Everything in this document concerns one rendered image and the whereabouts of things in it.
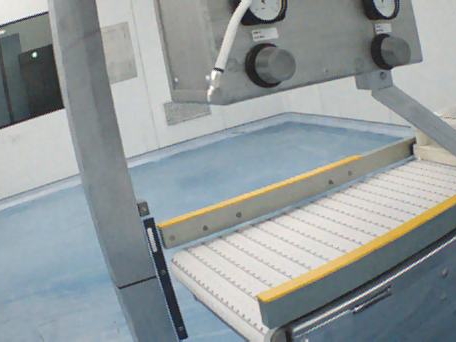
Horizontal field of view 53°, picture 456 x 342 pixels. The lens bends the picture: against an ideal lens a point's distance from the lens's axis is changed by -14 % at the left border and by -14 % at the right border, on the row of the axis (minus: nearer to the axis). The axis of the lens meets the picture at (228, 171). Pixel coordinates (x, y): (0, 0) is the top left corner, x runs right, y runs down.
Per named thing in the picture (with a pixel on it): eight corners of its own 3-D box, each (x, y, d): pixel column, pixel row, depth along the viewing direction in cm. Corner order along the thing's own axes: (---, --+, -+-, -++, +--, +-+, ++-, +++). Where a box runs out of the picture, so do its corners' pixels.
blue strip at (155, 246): (180, 342, 73) (143, 220, 68) (178, 340, 73) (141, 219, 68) (189, 338, 73) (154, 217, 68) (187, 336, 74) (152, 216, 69)
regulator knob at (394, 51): (394, 73, 39) (384, 23, 38) (374, 72, 42) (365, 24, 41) (418, 68, 41) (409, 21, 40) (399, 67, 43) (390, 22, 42)
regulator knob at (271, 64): (267, 92, 35) (253, 29, 34) (250, 92, 37) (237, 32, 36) (307, 83, 36) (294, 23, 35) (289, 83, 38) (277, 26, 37)
